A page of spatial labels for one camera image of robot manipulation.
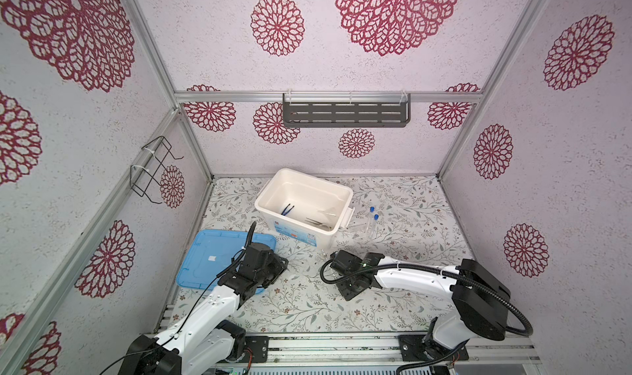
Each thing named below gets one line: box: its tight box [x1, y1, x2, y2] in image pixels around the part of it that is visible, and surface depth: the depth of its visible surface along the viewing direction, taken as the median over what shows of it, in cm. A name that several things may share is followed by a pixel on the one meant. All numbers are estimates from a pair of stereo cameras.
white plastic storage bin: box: [254, 167, 356, 250], surface depth 100 cm
